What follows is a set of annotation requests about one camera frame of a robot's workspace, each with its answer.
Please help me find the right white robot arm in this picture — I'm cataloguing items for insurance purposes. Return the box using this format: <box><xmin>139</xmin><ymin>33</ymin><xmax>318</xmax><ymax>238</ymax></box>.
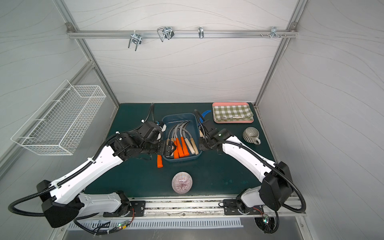
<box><xmin>195</xmin><ymin>110</ymin><xmax>307</xmax><ymax>234</ymax></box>

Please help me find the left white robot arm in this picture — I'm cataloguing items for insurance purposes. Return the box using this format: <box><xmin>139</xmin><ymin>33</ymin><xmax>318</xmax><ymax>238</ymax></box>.
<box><xmin>8</xmin><ymin>104</ymin><xmax>175</xmax><ymax>228</ymax></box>

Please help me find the blue plastic storage box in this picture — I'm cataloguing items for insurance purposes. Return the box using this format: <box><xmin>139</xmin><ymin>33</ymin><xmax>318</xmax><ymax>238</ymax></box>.
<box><xmin>163</xmin><ymin>113</ymin><xmax>202</xmax><ymax>163</ymax></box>

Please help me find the pink tray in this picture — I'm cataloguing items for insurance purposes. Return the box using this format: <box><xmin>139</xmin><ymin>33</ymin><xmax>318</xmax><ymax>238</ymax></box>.
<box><xmin>212</xmin><ymin>103</ymin><xmax>254</xmax><ymax>124</ymax></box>

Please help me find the striped ceramic mug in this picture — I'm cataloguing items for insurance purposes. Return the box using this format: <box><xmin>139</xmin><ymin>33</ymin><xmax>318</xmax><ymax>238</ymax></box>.
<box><xmin>243</xmin><ymin>127</ymin><xmax>261</xmax><ymax>145</ymax></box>

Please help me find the green checkered cloth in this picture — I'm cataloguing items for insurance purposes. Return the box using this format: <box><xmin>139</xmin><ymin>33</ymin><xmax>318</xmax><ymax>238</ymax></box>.
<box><xmin>213</xmin><ymin>105</ymin><xmax>254</xmax><ymax>123</ymax></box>

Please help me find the purple striped bowl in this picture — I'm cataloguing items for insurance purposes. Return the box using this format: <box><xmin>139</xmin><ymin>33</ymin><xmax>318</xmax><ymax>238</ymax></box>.
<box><xmin>172</xmin><ymin>172</ymin><xmax>193</xmax><ymax>194</ymax></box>

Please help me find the metal clamp hook left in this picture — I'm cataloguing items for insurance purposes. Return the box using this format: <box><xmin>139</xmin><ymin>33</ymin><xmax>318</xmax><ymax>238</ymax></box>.
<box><xmin>128</xmin><ymin>33</ymin><xmax>142</xmax><ymax>51</ymax></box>

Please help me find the metal U-bolt hook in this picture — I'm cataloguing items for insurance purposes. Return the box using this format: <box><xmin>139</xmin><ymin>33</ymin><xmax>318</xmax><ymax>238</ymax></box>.
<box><xmin>157</xmin><ymin>26</ymin><xmax>175</xmax><ymax>42</ymax></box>

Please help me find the aluminium crossbar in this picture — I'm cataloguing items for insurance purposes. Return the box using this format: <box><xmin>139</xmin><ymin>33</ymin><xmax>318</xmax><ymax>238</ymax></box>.
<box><xmin>67</xmin><ymin>29</ymin><xmax>299</xmax><ymax>39</ymax></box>

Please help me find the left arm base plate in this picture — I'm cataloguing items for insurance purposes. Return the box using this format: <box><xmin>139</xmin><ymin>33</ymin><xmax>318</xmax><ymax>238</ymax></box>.
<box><xmin>103</xmin><ymin>201</ymin><xmax>146</xmax><ymax>218</ymax></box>

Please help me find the aluminium front rail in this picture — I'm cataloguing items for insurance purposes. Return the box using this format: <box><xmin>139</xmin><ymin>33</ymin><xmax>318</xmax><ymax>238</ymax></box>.
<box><xmin>68</xmin><ymin>194</ymin><xmax>307</xmax><ymax>219</ymax></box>

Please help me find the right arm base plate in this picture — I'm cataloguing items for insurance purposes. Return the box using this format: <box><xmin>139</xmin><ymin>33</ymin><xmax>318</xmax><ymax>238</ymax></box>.
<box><xmin>218</xmin><ymin>199</ymin><xmax>264</xmax><ymax>216</ymax></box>

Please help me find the white wire basket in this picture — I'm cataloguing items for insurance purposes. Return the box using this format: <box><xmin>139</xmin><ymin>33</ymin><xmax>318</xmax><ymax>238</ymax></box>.
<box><xmin>11</xmin><ymin>80</ymin><xmax>106</xmax><ymax>156</ymax></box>

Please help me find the slotted cable duct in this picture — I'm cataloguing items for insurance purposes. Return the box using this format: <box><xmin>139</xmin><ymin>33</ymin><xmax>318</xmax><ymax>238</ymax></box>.
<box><xmin>79</xmin><ymin>218</ymin><xmax>244</xmax><ymax>231</ymax></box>

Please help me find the small metal ring hook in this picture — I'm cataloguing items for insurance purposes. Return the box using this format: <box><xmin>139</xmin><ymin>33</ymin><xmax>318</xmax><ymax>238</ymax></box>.
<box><xmin>198</xmin><ymin>27</ymin><xmax>204</xmax><ymax>39</ymax></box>

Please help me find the metal bracket hook right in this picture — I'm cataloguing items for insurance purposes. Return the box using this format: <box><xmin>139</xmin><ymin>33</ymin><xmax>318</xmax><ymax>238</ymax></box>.
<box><xmin>260</xmin><ymin>27</ymin><xmax>286</xmax><ymax>39</ymax></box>

